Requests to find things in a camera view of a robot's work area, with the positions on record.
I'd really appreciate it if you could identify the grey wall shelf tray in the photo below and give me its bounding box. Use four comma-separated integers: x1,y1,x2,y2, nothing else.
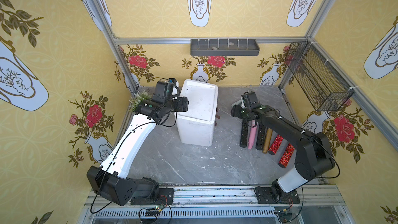
190,38,260,57

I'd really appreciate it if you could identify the red glitter microphone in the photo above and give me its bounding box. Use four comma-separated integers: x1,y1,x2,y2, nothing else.
278,144,295,168
268,135,284,155

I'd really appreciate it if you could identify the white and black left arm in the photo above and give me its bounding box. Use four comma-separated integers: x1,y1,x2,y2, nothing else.
87,78,189,206

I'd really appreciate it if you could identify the green artificial potted plant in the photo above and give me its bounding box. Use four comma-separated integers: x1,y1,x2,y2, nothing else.
129,90,151,112

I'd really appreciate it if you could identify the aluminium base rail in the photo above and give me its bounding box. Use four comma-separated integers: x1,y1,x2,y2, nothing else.
77,185,355,224

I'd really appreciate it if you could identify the black wire mesh basket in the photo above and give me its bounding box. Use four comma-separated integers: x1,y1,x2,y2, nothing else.
285,41,354,112

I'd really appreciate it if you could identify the gold glitter microphone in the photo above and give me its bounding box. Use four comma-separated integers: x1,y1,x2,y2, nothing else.
262,128,273,153

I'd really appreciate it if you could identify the white plastic drawer cabinet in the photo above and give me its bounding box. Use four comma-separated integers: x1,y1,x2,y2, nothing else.
176,79,218,147

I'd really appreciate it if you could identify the pink microphone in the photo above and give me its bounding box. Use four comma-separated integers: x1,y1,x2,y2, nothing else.
247,120,258,149

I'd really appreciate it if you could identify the black rhinestone microphone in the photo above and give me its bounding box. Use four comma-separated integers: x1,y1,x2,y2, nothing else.
256,123,267,151
239,119,249,148

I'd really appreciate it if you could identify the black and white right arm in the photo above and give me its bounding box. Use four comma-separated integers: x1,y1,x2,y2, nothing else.
231,92,336,197

